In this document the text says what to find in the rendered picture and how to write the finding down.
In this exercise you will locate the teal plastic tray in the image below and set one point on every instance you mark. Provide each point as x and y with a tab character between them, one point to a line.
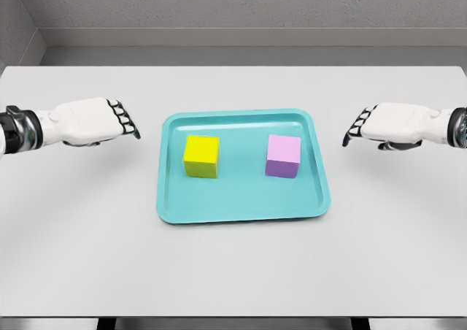
242	195

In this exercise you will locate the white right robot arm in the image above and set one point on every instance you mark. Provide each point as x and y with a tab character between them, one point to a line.
452	127

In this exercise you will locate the yellow cube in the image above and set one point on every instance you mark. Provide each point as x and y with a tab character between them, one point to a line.
201	156

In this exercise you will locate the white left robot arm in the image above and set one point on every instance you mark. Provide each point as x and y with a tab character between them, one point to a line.
22	129

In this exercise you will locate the pink purple cube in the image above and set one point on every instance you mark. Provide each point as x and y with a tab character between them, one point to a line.
283	156

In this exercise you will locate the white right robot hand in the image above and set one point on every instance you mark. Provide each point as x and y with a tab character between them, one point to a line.
396	125

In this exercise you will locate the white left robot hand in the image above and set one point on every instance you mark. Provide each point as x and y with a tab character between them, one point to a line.
87	120

